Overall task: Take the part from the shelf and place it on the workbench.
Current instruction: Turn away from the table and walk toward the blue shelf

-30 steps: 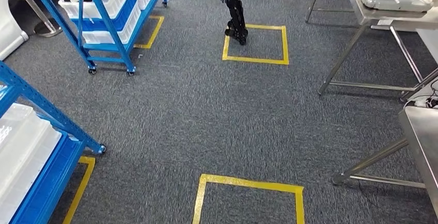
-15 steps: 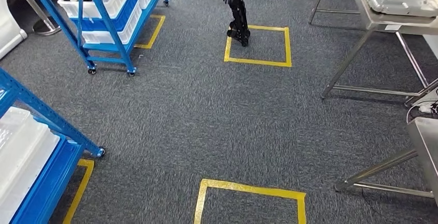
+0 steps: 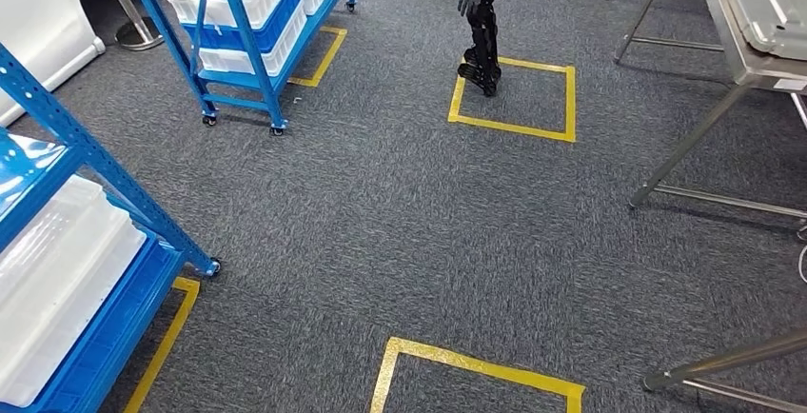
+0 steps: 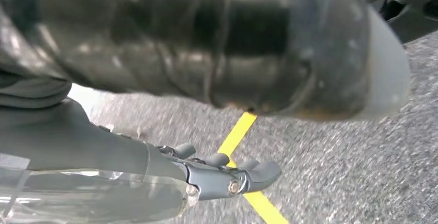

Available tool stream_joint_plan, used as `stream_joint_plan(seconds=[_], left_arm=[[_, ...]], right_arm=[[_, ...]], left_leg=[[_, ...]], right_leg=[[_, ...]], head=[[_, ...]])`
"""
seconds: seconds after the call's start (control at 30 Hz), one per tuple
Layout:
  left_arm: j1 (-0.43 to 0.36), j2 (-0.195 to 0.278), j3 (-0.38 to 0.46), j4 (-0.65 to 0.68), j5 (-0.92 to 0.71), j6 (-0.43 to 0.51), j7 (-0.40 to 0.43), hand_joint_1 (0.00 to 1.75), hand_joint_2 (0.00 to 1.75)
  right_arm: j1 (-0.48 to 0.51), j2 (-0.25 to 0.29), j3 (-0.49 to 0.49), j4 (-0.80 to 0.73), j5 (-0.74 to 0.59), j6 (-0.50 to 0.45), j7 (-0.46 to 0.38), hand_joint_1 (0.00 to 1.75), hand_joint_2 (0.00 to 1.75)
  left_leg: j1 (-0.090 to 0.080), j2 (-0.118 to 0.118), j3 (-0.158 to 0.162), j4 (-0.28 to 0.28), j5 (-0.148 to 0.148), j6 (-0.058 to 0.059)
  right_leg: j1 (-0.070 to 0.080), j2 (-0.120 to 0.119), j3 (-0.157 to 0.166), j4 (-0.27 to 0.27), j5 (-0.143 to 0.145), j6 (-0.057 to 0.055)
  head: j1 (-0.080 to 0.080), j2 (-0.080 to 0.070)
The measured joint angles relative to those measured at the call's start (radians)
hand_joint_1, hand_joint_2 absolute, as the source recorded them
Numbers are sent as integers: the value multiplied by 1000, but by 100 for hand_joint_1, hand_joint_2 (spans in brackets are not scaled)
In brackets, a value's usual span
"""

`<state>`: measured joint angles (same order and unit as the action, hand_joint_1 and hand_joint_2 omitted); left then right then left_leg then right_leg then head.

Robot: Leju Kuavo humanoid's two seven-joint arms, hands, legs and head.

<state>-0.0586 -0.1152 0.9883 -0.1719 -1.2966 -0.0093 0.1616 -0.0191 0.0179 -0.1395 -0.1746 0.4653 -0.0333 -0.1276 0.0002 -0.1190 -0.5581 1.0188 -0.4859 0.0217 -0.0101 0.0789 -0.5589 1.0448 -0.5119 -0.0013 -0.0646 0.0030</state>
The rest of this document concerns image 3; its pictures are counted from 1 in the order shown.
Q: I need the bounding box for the blue wheeled shelf rack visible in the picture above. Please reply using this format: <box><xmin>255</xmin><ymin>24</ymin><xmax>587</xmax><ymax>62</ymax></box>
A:
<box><xmin>115</xmin><ymin>0</ymin><xmax>359</xmax><ymax>138</ymax></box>

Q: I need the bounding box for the stamped sheet metal panel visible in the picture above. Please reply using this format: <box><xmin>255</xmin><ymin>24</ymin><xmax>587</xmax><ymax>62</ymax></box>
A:
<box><xmin>717</xmin><ymin>0</ymin><xmax>807</xmax><ymax>62</ymax></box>

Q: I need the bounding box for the blue plastic bin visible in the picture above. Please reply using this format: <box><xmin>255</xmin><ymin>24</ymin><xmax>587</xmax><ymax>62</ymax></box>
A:
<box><xmin>0</xmin><ymin>233</ymin><xmax>186</xmax><ymax>413</ymax></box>
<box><xmin>181</xmin><ymin>0</ymin><xmax>305</xmax><ymax>56</ymax></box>

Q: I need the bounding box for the black humanoid robot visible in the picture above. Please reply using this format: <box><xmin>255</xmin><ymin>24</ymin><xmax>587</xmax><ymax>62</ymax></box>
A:
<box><xmin>440</xmin><ymin>0</ymin><xmax>525</xmax><ymax>98</ymax></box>

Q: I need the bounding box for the white car body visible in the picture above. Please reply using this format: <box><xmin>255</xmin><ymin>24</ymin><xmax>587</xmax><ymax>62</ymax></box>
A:
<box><xmin>0</xmin><ymin>0</ymin><xmax>108</xmax><ymax>128</ymax></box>

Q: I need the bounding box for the blue metal shelf rack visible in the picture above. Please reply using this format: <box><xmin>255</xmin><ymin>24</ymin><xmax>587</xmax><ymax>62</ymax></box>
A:
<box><xmin>0</xmin><ymin>41</ymin><xmax>223</xmax><ymax>413</ymax></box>

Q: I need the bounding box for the steel side table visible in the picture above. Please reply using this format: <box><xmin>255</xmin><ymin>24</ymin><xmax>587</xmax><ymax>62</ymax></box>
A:
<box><xmin>603</xmin><ymin>0</ymin><xmax>807</xmax><ymax>221</ymax></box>

